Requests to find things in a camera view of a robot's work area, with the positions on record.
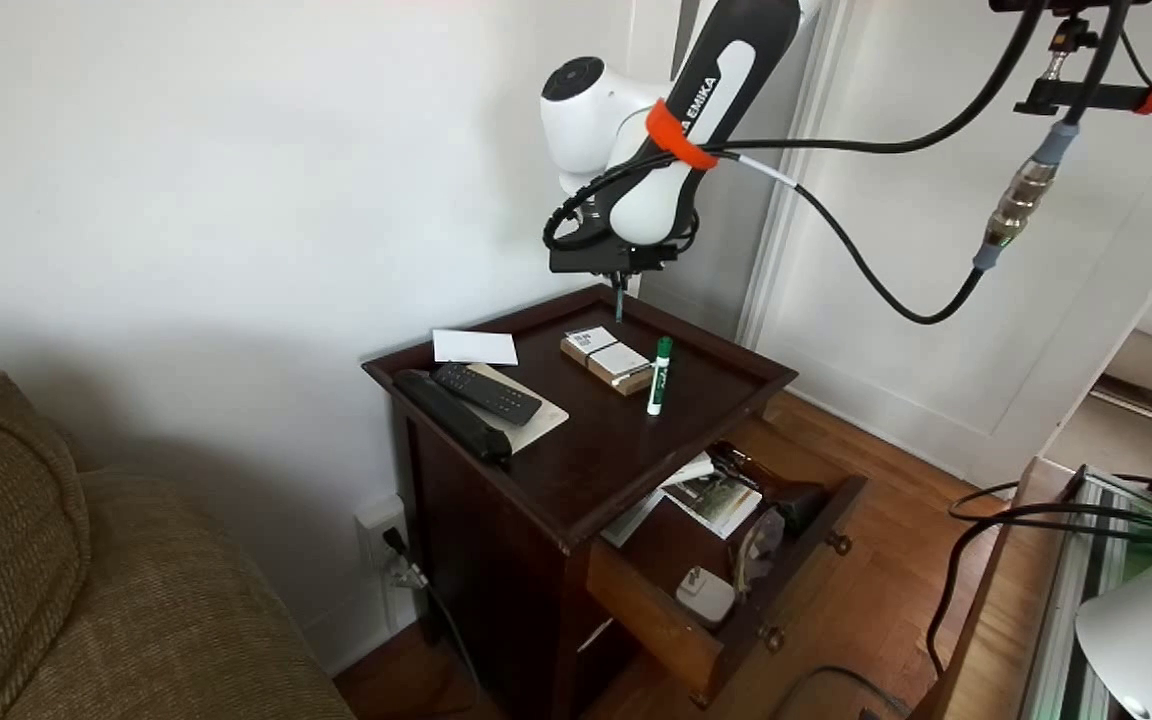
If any long black remote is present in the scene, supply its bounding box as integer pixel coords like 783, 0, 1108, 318
395, 373, 513, 468

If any white charger in drawer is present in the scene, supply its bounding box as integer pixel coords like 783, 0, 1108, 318
675, 567, 734, 623

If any green white glue bottle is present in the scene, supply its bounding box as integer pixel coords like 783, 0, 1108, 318
643, 338, 675, 417

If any black remote control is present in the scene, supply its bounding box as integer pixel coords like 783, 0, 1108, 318
434, 370, 541, 426

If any white wall outlet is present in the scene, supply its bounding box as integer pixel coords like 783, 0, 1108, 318
355, 496, 427, 594

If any brown fabric couch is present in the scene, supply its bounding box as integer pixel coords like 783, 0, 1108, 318
0, 373, 352, 720

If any open wooden drawer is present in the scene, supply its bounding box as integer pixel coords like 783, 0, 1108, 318
583, 443, 864, 700

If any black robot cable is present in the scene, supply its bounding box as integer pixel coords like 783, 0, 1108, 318
541, 0, 1133, 330

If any white notepad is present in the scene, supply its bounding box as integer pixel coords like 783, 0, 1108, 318
430, 330, 516, 370

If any photo card in drawer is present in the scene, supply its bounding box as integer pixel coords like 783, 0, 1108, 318
663, 473, 759, 539

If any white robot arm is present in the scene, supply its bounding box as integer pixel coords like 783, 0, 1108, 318
541, 0, 804, 287

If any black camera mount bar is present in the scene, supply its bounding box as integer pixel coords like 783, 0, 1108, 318
983, 0, 1152, 123

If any aluminium frame stand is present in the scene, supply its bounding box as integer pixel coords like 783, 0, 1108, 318
1019, 463, 1152, 720

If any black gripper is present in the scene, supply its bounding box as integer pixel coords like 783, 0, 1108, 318
548, 235, 670, 295

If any white book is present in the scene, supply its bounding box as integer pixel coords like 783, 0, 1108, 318
559, 324, 652, 396

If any dark wooden nightstand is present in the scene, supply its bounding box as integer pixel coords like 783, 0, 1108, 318
366, 287, 790, 720

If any beige paper pad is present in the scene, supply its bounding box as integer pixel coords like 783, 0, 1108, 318
469, 365, 569, 457

